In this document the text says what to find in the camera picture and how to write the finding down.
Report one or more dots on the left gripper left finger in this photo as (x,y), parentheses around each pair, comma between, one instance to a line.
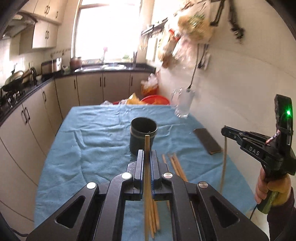
(135,188)

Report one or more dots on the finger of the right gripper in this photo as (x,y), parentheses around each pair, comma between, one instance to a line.
(233,135)

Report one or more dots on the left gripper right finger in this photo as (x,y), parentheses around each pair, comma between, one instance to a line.
(160,190)

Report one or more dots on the lower kitchen cabinets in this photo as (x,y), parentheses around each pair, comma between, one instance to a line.
(24,150)

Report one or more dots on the kitchen cabinets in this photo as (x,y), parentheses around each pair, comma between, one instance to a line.
(24,150)
(43,35)

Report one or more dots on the upper kitchen cabinets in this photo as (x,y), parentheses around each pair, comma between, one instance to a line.
(43,35)

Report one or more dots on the person's right hand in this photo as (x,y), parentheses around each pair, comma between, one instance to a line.
(282,186)

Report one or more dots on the dark phone with case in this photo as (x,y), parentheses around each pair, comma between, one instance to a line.
(209,143)

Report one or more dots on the dark green utensil holder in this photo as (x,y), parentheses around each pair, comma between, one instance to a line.
(139,128)

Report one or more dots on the blue table cloth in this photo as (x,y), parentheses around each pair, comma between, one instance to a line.
(93,145)

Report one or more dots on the red plastic basin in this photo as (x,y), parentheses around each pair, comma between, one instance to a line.
(156,100)

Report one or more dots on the clear glass mug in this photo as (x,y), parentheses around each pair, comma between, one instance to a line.
(181,100)

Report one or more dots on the hanging plastic bags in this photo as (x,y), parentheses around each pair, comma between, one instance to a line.
(187,30)

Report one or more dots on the brown clay pot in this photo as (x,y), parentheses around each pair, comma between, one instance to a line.
(75,63)

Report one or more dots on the silver rice cooker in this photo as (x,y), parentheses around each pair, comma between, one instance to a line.
(52,66)

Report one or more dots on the black wok on stove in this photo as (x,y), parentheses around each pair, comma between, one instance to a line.
(14,82)

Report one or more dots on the range hood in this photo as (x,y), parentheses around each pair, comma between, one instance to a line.
(20,22)

